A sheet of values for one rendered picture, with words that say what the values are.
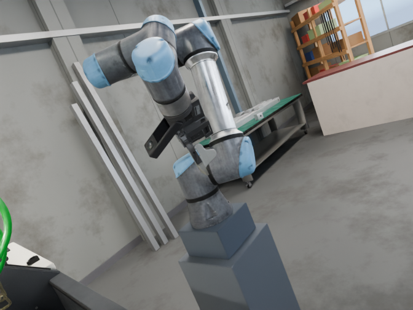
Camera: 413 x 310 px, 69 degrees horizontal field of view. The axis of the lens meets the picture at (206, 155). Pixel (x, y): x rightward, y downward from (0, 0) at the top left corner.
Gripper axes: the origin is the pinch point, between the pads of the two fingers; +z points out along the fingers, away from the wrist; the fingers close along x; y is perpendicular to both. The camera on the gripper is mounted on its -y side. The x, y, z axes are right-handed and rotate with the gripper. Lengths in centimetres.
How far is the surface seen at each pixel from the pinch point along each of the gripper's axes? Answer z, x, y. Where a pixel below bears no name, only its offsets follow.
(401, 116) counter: 291, 90, 286
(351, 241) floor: 155, -17, 69
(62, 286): 11, -5, -49
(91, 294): 3.6, -15.4, -38.7
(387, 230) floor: 153, -25, 91
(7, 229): -19.7, -4.9, -40.0
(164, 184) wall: 255, 181, -28
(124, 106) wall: 171, 252, -16
